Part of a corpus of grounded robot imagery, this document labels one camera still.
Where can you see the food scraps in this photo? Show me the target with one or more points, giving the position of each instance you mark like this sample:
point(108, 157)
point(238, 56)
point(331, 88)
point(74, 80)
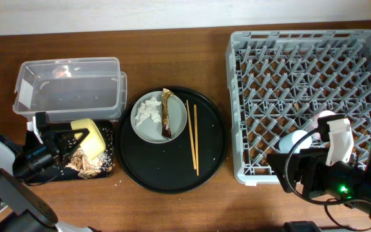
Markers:
point(89, 169)

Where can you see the small scrap in rack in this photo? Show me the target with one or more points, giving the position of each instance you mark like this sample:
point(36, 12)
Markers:
point(297, 106)

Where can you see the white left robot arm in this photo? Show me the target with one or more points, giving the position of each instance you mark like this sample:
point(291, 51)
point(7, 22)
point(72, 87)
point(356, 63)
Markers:
point(20, 208)

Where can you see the yellow bowl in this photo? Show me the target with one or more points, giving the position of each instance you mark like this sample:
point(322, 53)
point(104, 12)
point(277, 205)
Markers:
point(93, 144)

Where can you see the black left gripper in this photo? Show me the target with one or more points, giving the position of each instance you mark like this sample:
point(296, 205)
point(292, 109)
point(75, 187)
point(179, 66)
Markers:
point(51, 140)

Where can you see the gold snack wrapper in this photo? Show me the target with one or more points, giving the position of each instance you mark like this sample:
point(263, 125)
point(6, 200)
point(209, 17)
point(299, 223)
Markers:
point(166, 130)

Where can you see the wooden chopstick left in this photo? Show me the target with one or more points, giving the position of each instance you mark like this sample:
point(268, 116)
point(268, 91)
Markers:
point(191, 135)

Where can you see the grey plate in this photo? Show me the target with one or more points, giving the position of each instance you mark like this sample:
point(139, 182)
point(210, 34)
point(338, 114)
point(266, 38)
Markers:
point(151, 131)

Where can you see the pink cup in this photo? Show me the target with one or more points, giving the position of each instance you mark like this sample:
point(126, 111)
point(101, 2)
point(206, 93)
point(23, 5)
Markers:
point(314, 125)

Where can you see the clear plastic bin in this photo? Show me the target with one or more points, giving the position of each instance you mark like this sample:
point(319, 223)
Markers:
point(72, 89)

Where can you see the black rectangular tray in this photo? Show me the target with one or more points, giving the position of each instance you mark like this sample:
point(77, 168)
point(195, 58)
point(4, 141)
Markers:
point(56, 173)

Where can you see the grey dishwasher rack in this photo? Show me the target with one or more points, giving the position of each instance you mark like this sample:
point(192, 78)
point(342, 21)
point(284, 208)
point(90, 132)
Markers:
point(269, 71)

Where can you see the round black tray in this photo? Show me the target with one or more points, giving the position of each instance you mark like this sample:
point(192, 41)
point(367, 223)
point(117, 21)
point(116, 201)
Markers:
point(168, 167)

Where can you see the light blue cup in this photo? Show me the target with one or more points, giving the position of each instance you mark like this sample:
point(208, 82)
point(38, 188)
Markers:
point(286, 143)

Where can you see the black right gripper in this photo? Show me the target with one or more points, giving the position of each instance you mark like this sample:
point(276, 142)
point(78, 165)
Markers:
point(313, 163)

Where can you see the crumpled white tissue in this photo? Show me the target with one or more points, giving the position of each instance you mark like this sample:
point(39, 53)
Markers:
point(148, 109)

